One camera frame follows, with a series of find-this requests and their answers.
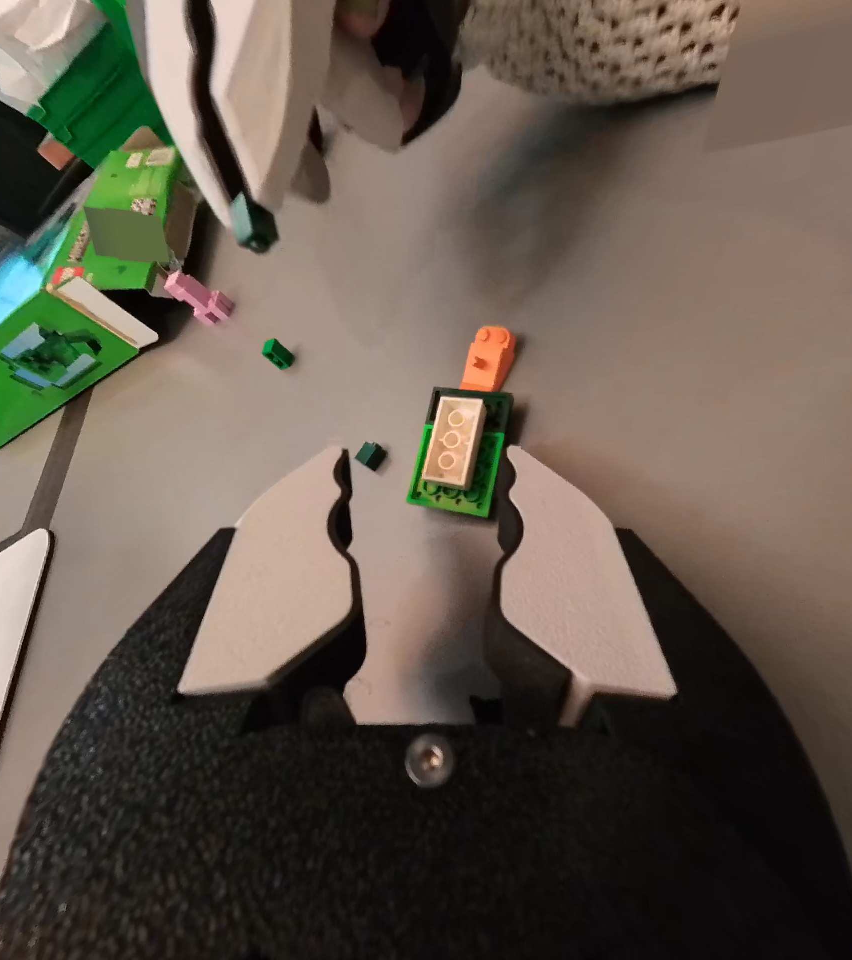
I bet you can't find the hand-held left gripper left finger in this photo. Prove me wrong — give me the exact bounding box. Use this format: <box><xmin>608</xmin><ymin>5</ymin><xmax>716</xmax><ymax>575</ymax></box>
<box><xmin>177</xmin><ymin>446</ymin><xmax>365</xmax><ymax>695</ymax></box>

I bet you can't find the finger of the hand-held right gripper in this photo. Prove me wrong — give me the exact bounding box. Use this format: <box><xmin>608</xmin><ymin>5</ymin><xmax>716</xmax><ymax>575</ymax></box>
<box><xmin>141</xmin><ymin>0</ymin><xmax>241</xmax><ymax>228</ymax></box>
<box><xmin>201</xmin><ymin>0</ymin><xmax>338</xmax><ymax>215</ymax></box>

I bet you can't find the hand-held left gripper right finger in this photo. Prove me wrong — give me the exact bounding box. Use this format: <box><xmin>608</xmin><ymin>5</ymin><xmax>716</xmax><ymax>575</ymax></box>
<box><xmin>497</xmin><ymin>446</ymin><xmax>678</xmax><ymax>727</ymax></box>

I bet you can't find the dark green lego brick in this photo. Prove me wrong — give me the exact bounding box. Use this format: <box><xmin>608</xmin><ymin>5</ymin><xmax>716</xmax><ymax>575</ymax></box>
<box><xmin>229</xmin><ymin>193</ymin><xmax>279</xmax><ymax>255</ymax></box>

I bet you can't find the green lego plate assembly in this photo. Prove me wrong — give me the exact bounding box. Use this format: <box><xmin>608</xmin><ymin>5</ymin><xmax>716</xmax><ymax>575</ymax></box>
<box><xmin>406</xmin><ymin>386</ymin><xmax>518</xmax><ymax>522</ymax></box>

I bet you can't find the orange lego brick separator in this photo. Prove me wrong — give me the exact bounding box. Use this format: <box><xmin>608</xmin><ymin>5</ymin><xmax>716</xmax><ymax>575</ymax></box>
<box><xmin>459</xmin><ymin>325</ymin><xmax>518</xmax><ymax>395</ymax></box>

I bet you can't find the person's right forearm knit sleeve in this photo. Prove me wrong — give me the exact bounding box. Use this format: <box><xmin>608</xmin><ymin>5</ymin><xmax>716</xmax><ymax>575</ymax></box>
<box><xmin>459</xmin><ymin>0</ymin><xmax>742</xmax><ymax>102</ymax></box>

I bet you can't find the small open green lego box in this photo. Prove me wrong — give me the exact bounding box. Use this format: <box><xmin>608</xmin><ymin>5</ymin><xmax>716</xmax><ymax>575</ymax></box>
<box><xmin>83</xmin><ymin>146</ymin><xmax>199</xmax><ymax>295</ymax></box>

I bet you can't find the pink lego pig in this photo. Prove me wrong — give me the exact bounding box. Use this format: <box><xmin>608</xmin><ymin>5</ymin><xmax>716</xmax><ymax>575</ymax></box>
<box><xmin>162</xmin><ymin>270</ymin><xmax>236</xmax><ymax>328</ymax></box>

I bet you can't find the large green lego box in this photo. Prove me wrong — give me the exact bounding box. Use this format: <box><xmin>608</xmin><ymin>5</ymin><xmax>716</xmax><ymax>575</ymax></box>
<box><xmin>0</xmin><ymin>202</ymin><xmax>160</xmax><ymax>453</ymax></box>

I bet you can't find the person's right hand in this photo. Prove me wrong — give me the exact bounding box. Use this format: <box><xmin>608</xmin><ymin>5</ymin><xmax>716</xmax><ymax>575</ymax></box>
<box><xmin>337</xmin><ymin>0</ymin><xmax>430</xmax><ymax>129</ymax></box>

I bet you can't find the green plastic bin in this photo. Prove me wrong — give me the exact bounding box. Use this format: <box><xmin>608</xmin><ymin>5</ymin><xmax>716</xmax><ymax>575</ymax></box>
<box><xmin>27</xmin><ymin>0</ymin><xmax>173</xmax><ymax>171</ymax></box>

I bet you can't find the white crumpled paper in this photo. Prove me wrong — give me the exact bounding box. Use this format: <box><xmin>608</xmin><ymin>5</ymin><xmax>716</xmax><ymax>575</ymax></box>
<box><xmin>0</xmin><ymin>0</ymin><xmax>109</xmax><ymax>55</ymax></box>

